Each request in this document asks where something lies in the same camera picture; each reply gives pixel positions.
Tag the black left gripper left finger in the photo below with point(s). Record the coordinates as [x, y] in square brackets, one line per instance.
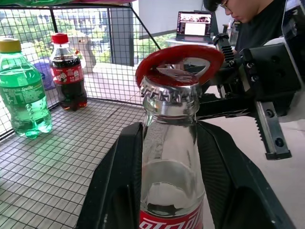
[114, 186]

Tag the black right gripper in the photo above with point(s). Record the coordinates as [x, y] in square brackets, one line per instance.
[269, 69]

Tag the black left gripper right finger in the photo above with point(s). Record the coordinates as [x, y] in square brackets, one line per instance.
[233, 190]

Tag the glass cola bottle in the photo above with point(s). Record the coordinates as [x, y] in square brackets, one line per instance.
[171, 143]

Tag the metal crown bottle cap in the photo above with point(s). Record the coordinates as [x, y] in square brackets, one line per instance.
[171, 93]

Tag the dark cola bottle back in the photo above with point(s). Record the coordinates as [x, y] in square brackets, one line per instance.
[69, 78]

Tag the green Sprite plastic bottle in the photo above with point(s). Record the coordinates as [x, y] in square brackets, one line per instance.
[21, 95]

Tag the open laptop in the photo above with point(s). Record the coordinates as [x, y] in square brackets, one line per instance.
[194, 26]

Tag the person in black shirt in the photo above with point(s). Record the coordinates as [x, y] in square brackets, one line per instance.
[262, 23]

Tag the purple container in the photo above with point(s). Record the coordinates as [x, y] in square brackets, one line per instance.
[45, 78]

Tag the white figurine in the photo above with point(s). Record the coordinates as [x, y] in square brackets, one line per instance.
[89, 55]

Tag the purple chip bag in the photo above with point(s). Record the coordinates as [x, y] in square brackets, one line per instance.
[102, 1]

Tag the green chip bag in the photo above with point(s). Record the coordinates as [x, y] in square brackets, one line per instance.
[35, 2]

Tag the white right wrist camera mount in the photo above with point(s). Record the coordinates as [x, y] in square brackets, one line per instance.
[295, 107]

